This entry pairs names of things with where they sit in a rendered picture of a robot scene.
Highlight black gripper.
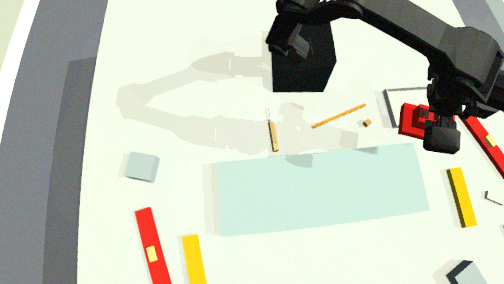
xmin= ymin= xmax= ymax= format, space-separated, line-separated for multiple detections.
xmin=422 ymin=65 xmax=470 ymax=155

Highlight small brown block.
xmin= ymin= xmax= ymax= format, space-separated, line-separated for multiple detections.
xmin=363 ymin=118 xmax=372 ymax=128

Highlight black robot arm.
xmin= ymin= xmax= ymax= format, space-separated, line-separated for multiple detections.
xmin=266 ymin=0 xmax=504 ymax=120

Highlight red flat bar with pale yellow patch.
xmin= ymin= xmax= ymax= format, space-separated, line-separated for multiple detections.
xmin=135 ymin=207 xmax=171 ymax=284
xmin=461 ymin=116 xmax=504 ymax=179

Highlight red rectangular block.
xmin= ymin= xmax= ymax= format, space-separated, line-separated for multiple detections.
xmin=398 ymin=103 xmax=434 ymax=140

